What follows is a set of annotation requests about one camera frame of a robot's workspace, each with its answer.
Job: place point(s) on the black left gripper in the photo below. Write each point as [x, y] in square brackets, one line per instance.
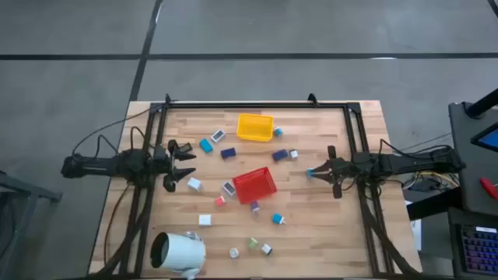
[165, 163]

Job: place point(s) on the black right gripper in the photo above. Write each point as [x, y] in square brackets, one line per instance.
[342, 169]

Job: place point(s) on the teal white wall charger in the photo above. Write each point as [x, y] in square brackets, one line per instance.
[309, 173]
[278, 131]
[278, 219]

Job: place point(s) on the white black wall charger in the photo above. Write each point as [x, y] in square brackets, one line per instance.
[293, 154]
[267, 249]

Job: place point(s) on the white digital timer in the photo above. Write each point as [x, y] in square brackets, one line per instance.
[229, 188]
[218, 135]

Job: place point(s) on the navy blue rectangular box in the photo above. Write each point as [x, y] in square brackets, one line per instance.
[280, 155]
[228, 152]

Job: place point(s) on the pink white wall charger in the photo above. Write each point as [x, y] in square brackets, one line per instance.
[233, 253]
[220, 201]

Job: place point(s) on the red plastic basket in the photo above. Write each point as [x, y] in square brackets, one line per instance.
[254, 186]

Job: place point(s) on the purple white wall charger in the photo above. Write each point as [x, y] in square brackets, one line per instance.
[254, 206]

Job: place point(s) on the yellow plastic basket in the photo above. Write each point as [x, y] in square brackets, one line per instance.
[254, 127]

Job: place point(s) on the green white wall charger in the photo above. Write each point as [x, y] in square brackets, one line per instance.
[253, 243]

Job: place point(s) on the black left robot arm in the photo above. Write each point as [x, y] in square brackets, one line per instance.
[97, 166]

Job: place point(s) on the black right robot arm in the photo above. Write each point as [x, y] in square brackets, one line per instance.
[408, 163]

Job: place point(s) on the teal rectangular block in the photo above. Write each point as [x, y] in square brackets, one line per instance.
[205, 145]

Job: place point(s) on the white square box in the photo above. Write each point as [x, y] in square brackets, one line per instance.
[205, 219]

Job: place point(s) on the white cylindrical device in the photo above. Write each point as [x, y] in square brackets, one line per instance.
[183, 253]

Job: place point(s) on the white paper sheet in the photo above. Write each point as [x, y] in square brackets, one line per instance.
[416, 233]

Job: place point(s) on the black crossbar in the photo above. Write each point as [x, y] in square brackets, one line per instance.
[432, 204]

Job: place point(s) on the dark grey cart shelf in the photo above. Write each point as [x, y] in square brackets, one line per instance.
[453, 233]

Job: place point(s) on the dark grey side cart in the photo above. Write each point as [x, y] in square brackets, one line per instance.
[467, 163]

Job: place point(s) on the grey metal rack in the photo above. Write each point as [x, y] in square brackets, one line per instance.
[23, 190]

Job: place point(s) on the blue screen tablet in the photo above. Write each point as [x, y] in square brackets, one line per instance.
[488, 138]

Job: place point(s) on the black pole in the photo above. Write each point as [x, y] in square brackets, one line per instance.
[482, 104]

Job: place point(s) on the backlit keyboard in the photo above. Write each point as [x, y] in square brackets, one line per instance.
[480, 249]

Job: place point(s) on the black frame clamp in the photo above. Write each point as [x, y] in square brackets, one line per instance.
[168, 98]
[312, 99]

